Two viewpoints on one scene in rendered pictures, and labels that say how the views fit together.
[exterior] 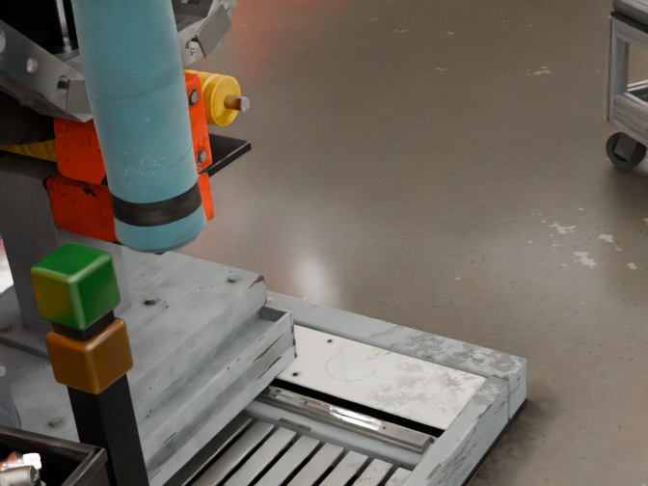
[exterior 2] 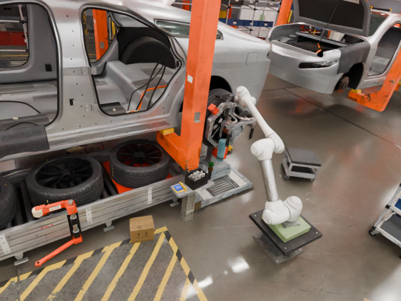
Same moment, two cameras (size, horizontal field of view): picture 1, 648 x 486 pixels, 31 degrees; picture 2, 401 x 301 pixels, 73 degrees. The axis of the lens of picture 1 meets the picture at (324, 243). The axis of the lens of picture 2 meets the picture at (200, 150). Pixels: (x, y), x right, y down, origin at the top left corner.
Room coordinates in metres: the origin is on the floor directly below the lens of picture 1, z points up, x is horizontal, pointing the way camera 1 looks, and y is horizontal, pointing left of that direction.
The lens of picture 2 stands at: (-1.57, -0.36, 2.21)
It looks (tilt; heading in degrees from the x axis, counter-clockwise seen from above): 32 degrees down; 17
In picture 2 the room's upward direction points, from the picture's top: 8 degrees clockwise
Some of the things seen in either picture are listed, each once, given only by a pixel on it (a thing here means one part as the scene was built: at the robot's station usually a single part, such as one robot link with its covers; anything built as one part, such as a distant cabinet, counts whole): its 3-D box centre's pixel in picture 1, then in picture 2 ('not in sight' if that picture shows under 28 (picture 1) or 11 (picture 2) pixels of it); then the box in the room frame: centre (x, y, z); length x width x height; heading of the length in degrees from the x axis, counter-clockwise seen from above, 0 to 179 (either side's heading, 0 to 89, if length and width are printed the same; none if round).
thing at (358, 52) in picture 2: not in sight; (349, 57); (3.88, -1.18, 1.36); 0.71 x 0.30 x 0.51; 145
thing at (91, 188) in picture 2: not in sight; (67, 181); (0.00, 1.41, 0.39); 0.66 x 0.66 x 0.24
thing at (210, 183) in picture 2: not in sight; (193, 186); (0.48, 0.27, 0.44); 0.43 x 0.17 x 0.03; 145
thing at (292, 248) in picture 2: not in sight; (281, 234); (0.54, -0.69, 0.15); 0.50 x 0.50 x 0.30; 50
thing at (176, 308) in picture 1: (66, 257); (211, 156); (1.27, 0.32, 0.32); 0.40 x 0.30 x 0.28; 145
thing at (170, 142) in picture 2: not in sight; (173, 137); (0.85, 0.69, 0.69); 0.52 x 0.17 x 0.35; 55
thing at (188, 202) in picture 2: not in sight; (188, 203); (0.45, 0.29, 0.21); 0.10 x 0.10 x 0.42; 55
